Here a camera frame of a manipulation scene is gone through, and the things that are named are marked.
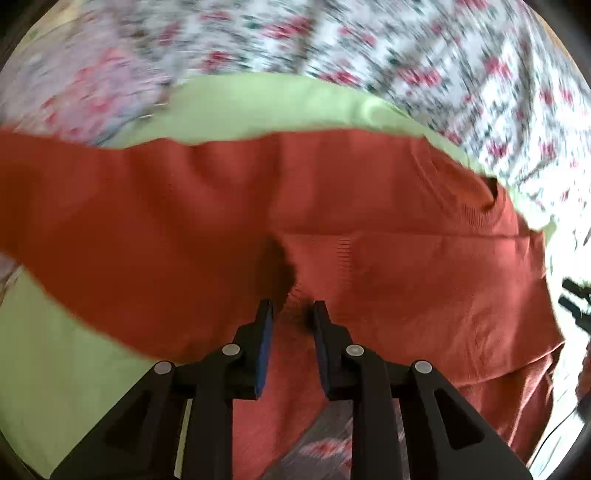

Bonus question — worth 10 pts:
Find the pastel floral pillow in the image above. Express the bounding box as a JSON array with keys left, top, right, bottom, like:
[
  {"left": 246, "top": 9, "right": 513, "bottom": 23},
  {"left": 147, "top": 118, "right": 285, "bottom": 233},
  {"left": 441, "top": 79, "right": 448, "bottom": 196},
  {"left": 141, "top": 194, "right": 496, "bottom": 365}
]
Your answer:
[{"left": 1, "top": 10, "right": 171, "bottom": 143}]

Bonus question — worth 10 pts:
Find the red knit sweater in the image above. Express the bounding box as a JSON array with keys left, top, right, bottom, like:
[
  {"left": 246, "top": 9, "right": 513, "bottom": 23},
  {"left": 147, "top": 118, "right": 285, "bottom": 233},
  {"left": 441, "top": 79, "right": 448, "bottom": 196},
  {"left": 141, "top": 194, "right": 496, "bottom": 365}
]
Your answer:
[{"left": 1, "top": 130, "right": 563, "bottom": 479}]

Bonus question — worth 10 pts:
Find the white red floral bedsheet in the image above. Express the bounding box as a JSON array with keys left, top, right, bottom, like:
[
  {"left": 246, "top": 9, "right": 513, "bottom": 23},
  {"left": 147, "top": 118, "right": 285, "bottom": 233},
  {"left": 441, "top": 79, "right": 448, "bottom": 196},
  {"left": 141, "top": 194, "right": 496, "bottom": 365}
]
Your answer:
[{"left": 0, "top": 0, "right": 591, "bottom": 471}]

